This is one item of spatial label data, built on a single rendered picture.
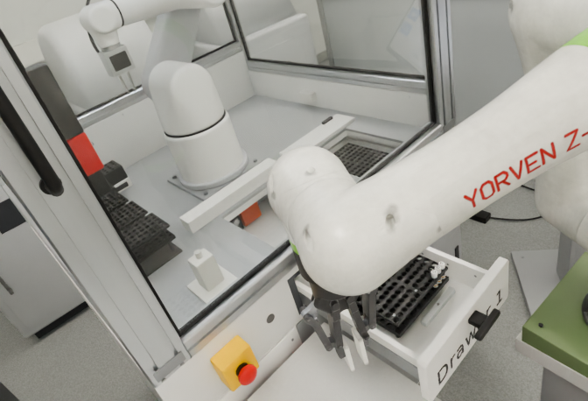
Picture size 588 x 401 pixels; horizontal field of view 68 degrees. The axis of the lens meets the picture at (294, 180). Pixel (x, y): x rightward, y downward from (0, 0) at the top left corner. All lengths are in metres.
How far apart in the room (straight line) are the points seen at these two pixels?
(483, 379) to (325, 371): 0.97
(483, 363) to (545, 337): 0.93
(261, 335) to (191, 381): 0.17
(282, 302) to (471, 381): 1.05
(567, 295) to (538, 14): 0.60
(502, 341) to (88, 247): 1.62
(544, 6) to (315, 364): 0.78
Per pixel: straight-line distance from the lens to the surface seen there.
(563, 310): 1.05
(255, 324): 0.96
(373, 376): 1.00
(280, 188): 0.53
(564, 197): 0.93
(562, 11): 0.68
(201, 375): 0.94
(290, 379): 1.03
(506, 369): 1.92
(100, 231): 0.71
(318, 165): 0.52
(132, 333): 0.81
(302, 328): 1.08
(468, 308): 0.87
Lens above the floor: 1.60
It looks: 32 degrees down
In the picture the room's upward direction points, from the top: 16 degrees counter-clockwise
